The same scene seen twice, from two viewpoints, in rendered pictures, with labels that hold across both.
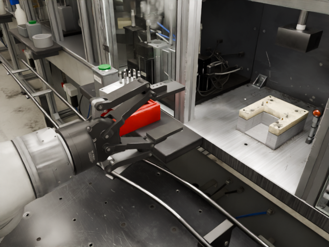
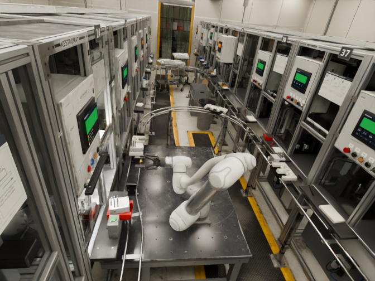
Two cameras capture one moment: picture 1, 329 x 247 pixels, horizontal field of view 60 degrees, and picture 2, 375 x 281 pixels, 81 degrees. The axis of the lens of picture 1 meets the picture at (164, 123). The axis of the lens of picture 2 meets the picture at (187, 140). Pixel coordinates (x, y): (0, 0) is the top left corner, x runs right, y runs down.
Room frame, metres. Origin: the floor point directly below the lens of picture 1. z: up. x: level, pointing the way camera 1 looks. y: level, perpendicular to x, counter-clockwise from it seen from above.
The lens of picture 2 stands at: (1.47, 0.98, 2.14)
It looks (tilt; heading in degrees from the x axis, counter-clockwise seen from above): 30 degrees down; 210
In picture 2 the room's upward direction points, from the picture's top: 6 degrees clockwise
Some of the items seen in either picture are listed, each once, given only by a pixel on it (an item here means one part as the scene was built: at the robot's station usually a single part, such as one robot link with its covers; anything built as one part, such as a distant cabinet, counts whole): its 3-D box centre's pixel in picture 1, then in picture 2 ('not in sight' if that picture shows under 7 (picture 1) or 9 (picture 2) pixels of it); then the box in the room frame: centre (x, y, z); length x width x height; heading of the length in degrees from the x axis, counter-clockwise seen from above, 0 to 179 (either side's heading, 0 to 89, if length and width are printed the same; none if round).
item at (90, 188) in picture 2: not in sight; (96, 169); (0.90, 0.11, 1.37); 0.36 x 0.04 x 0.04; 39
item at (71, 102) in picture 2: not in sight; (61, 130); (0.98, 0.00, 1.60); 0.42 x 0.29 x 0.46; 39
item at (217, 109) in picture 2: not in sight; (215, 110); (-1.69, -0.34, 0.84); 0.37 x 0.14 x 0.10; 97
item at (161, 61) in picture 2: not in sight; (170, 74); (-4.23, -3.14, 0.48); 0.88 x 0.56 x 0.96; 147
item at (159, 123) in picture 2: not in sight; (163, 98); (-3.36, -2.72, 0.01); 5.85 x 0.59 x 0.01; 39
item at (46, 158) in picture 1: (45, 160); (168, 162); (0.31, 0.17, 1.12); 0.09 x 0.06 x 0.09; 39
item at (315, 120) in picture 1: (314, 126); not in sight; (0.64, -0.41, 0.96); 0.03 x 0.03 x 0.12; 39
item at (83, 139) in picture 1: (91, 141); (159, 161); (0.36, 0.11, 1.12); 0.09 x 0.07 x 0.08; 129
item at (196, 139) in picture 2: not in sight; (202, 143); (-1.91, -0.59, 0.01); 1.00 x 0.55 x 0.01; 39
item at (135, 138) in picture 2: not in sight; (137, 146); (-0.02, -0.48, 0.84); 0.36 x 0.14 x 0.10; 39
